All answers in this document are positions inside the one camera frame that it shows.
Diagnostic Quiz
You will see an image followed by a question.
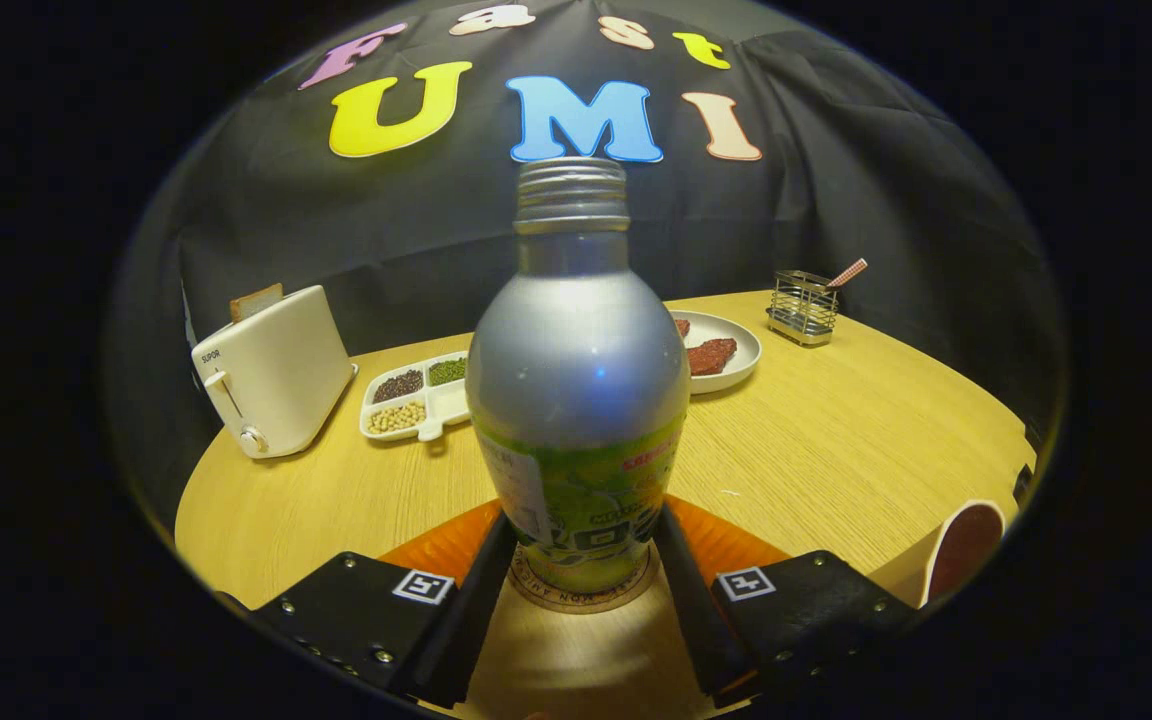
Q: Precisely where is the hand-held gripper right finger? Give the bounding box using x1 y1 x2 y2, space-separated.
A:
654 495 922 706

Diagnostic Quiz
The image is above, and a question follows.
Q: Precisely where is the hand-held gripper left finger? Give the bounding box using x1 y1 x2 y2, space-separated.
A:
216 498 519 709

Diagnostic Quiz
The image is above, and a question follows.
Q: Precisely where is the round wooden coaster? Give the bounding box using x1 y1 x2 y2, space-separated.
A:
508 545 661 614

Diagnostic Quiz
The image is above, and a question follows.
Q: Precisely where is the beige cup wooden handle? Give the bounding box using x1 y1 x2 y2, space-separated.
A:
871 500 1007 609

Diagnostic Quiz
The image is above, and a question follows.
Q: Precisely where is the silver juice bottle green label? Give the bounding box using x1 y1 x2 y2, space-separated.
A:
466 157 691 593

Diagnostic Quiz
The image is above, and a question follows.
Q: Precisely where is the wooden table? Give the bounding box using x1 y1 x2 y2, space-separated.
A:
174 290 1037 720

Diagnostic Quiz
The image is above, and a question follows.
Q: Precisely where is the white divided dish of beans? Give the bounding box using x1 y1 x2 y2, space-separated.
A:
359 350 472 443

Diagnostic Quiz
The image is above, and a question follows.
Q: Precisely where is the white oval plate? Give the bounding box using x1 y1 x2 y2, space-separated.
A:
671 310 763 396

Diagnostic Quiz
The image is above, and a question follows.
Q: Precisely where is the white toaster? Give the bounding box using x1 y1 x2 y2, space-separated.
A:
191 285 359 460

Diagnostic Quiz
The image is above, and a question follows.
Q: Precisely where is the bread slice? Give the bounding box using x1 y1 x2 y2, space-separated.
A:
229 282 285 323

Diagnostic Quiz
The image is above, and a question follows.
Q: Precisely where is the black backdrop cloth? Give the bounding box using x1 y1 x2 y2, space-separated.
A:
106 0 1067 521

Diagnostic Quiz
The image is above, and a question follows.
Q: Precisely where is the wire utensil holder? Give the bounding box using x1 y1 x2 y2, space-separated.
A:
766 270 840 347

